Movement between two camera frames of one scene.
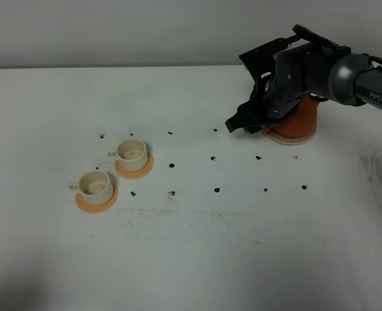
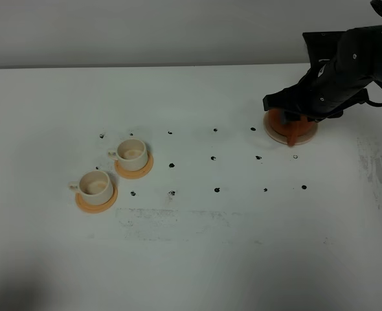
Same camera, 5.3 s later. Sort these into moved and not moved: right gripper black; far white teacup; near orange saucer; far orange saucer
Moved: right gripper black
Not moved: far orange saucer; far white teacup; near orange saucer
